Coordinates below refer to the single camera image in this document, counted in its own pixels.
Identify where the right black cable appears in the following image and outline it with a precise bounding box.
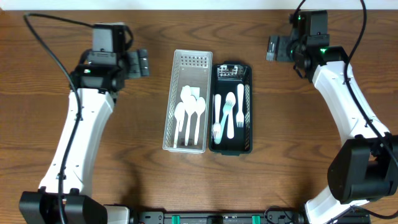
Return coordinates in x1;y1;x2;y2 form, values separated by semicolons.
292;0;398;170

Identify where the white plastic spoon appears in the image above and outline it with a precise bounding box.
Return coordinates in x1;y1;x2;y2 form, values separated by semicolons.
184;95;197;146
174;102;185;148
179;85;192;132
194;97;206;145
226;92;236;139

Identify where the white plastic fork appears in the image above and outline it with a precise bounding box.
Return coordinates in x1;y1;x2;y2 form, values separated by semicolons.
213;94;221;139
236;83;244;128

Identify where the clear white plastic basket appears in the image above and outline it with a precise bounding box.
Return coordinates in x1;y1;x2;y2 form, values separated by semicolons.
162;50;213;154

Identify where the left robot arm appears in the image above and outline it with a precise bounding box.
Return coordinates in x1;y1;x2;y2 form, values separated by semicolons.
19;22;149;223

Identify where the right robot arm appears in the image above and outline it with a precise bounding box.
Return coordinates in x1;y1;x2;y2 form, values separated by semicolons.
266;9;397;223

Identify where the left black cable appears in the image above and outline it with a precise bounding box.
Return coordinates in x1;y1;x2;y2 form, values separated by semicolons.
23;12;94;224

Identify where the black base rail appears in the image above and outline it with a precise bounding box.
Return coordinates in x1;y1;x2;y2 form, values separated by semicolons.
102;203;371;224

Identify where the black plastic basket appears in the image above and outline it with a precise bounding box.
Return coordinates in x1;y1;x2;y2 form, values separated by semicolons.
208;61;252;156

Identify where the pale green plastic fork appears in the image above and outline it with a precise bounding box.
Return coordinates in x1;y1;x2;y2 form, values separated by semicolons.
214;101;235;144

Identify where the black cable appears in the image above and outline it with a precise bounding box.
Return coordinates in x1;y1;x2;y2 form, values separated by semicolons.
23;12;94;224
292;0;398;170

